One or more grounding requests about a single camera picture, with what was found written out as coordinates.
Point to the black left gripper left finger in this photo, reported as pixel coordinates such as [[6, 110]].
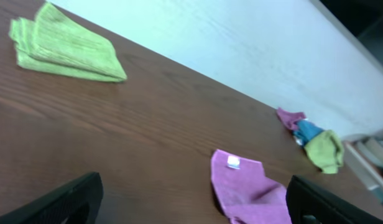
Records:
[[78, 201]]

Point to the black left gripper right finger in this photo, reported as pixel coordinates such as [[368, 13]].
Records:
[[309, 203]]

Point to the pink microfiber cloth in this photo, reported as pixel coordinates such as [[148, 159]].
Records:
[[244, 193]]

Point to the crumpled green cloth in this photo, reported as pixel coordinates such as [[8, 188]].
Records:
[[326, 152]]

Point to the crumpled blue cloth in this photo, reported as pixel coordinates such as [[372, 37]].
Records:
[[306, 132]]

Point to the crumpled purple cloth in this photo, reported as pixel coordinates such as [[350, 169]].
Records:
[[290, 120]]

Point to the folded light green cloth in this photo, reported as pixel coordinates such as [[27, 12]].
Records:
[[53, 43]]

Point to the grey shelf rack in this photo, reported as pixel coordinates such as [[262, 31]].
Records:
[[365, 157]]

